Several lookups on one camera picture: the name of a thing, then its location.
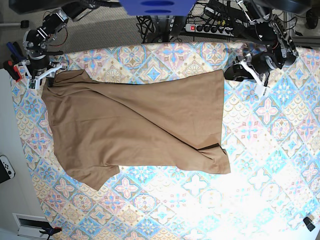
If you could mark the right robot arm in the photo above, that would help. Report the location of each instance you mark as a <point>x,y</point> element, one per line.
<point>36,41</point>

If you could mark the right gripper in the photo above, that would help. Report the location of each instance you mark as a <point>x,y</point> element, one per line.
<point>40,69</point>

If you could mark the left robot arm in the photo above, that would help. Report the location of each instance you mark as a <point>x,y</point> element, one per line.
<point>265,28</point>

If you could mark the black corner clamp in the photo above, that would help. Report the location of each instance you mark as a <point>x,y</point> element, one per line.
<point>309,224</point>

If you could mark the white power strip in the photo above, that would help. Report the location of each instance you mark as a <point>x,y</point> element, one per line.
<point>208,29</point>

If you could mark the game console controller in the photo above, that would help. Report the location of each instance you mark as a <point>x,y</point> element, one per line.
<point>6,170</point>

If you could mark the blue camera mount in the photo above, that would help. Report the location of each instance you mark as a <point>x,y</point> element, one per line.
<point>157,7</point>

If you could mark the white framed device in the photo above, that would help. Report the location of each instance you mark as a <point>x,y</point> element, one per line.
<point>29,226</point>

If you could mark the red black clamp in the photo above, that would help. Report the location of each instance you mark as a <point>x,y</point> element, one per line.
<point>12,70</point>

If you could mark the brown t-shirt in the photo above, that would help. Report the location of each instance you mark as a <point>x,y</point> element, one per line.
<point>99,126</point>

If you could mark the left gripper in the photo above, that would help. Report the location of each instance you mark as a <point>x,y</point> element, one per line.
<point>256,68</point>

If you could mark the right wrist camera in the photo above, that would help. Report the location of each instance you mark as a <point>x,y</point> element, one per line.
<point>31,83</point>

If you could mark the patterned tablecloth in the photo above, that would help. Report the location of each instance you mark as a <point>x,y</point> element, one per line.
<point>273,145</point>

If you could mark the orange black clamp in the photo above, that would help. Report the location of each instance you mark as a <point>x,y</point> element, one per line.
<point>47,229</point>

